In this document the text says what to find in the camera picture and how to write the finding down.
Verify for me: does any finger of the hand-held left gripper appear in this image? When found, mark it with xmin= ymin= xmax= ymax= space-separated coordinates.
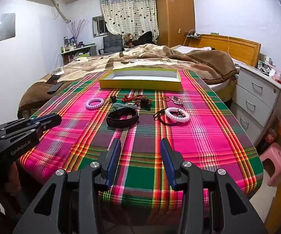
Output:
xmin=0 ymin=113 xmax=62 ymax=133
xmin=0 ymin=121 xmax=62 ymax=144

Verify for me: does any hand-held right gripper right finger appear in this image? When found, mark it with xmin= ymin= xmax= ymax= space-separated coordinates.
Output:
xmin=160 ymin=138 xmax=269 ymax=234

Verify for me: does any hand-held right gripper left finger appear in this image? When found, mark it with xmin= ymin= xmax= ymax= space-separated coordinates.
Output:
xmin=13 ymin=138 xmax=122 ymax=234

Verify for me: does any black wrist band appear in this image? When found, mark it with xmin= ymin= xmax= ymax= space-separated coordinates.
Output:
xmin=106 ymin=108 xmax=140 ymax=128

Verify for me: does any purple spiral hair tie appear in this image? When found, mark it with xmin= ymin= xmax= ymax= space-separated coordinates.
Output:
xmin=86 ymin=98 xmax=104 ymax=110

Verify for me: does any black hair elastic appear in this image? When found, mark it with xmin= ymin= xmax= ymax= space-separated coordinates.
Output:
xmin=153 ymin=108 xmax=187 ymax=126

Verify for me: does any white spiral hair tie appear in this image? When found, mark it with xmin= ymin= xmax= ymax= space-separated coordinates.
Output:
xmin=164 ymin=107 xmax=190 ymax=122

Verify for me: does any thin grey hair elastic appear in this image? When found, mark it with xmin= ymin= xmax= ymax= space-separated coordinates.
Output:
xmin=112 ymin=102 xmax=137 ymax=109

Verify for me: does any dark bead bracelet amber pendant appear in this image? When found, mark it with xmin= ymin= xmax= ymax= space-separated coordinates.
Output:
xmin=134 ymin=96 xmax=154 ymax=110

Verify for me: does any yellow shallow box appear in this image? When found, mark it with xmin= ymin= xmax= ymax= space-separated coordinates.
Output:
xmin=99 ymin=69 xmax=182 ymax=92

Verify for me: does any person's left forearm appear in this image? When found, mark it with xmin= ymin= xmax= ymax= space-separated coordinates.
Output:
xmin=0 ymin=161 xmax=22 ymax=225

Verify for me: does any pink green plaid tablecloth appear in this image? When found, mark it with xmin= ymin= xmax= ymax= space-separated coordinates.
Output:
xmin=20 ymin=69 xmax=264 ymax=227

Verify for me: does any black phone red mark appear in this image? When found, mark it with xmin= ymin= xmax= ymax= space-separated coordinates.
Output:
xmin=45 ymin=74 xmax=60 ymax=84

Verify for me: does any group of bottles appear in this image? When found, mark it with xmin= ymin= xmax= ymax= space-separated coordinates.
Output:
xmin=61 ymin=36 xmax=79 ymax=53

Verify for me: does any white desk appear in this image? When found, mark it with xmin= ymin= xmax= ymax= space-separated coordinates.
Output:
xmin=60 ymin=44 xmax=98 ymax=65

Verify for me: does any dried branch bouquet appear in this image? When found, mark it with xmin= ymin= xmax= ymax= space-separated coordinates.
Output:
xmin=68 ymin=19 xmax=88 ymax=42

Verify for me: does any grey chair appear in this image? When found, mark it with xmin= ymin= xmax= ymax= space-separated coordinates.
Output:
xmin=99 ymin=35 xmax=124 ymax=55

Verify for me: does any brown printed blanket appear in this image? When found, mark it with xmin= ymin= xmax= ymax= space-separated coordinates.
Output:
xmin=17 ymin=43 xmax=239 ymax=119

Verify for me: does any window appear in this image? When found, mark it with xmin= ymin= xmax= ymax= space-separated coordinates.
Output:
xmin=92 ymin=15 xmax=112 ymax=38

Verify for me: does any cola bottle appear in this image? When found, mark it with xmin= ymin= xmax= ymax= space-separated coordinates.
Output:
xmin=265 ymin=128 xmax=277 ymax=149

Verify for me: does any air conditioner pipe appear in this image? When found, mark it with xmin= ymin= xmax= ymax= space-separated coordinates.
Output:
xmin=50 ymin=0 xmax=71 ymax=23

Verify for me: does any grey nightstand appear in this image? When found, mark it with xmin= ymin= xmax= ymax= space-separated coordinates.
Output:
xmin=231 ymin=62 xmax=281 ymax=147

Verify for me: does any pink plastic stool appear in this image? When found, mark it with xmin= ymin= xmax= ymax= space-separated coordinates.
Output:
xmin=259 ymin=143 xmax=281 ymax=187

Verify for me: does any white pillow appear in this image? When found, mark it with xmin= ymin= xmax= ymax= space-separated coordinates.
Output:
xmin=177 ymin=45 xmax=211 ymax=54

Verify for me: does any brown teddy bear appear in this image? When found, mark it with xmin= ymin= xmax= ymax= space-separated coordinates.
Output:
xmin=123 ymin=33 xmax=135 ymax=49

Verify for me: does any black jacket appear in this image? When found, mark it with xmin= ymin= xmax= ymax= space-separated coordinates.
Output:
xmin=133 ymin=31 xmax=157 ymax=47

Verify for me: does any wooden bed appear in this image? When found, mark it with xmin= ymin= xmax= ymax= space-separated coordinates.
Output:
xmin=188 ymin=34 xmax=261 ymax=103

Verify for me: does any heart print curtain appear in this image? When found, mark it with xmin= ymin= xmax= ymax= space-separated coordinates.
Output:
xmin=100 ymin=0 xmax=158 ymax=39

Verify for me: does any nightstand clutter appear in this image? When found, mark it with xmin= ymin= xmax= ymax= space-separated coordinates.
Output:
xmin=256 ymin=55 xmax=281 ymax=83

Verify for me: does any wooden wardrobe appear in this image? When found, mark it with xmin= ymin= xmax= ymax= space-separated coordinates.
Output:
xmin=155 ymin=0 xmax=196 ymax=48

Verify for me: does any silver keychain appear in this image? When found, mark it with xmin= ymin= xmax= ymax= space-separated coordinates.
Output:
xmin=171 ymin=96 xmax=185 ymax=106

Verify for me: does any silver wall poster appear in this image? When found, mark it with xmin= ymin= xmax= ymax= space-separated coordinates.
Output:
xmin=0 ymin=13 xmax=16 ymax=43

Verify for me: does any wall shelf with chargers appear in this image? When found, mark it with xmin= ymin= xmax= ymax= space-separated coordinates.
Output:
xmin=184 ymin=30 xmax=202 ymax=39

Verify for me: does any orange cable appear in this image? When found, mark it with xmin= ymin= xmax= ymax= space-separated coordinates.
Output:
xmin=224 ymin=35 xmax=231 ymax=54

